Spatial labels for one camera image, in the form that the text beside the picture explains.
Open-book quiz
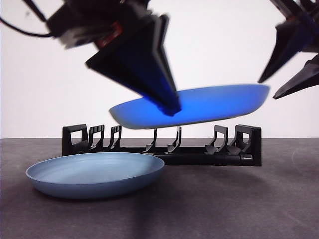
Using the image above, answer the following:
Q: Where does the pale green plate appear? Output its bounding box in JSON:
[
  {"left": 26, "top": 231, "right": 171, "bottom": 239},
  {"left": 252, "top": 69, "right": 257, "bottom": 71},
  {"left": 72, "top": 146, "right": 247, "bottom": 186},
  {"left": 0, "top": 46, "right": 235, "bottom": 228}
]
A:
[{"left": 109, "top": 84, "right": 271, "bottom": 130}]

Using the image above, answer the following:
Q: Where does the light blue plate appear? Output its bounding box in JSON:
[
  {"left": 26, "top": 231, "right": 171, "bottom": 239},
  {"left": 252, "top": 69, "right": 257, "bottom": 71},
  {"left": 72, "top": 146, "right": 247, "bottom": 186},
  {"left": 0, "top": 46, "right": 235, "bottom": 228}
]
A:
[{"left": 25, "top": 152, "right": 165, "bottom": 200}]

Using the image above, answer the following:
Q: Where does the black plastic plate rack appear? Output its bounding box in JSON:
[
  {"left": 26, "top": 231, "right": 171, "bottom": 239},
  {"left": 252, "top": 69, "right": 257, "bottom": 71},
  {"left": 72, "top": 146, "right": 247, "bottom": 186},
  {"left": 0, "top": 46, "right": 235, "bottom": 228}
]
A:
[{"left": 62, "top": 123, "right": 262, "bottom": 167}]

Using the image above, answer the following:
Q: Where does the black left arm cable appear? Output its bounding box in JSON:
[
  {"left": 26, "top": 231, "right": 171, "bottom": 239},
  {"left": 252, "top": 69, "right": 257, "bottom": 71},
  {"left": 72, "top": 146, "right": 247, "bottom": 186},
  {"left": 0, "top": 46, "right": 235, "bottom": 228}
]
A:
[{"left": 0, "top": 16, "right": 54, "bottom": 38}]

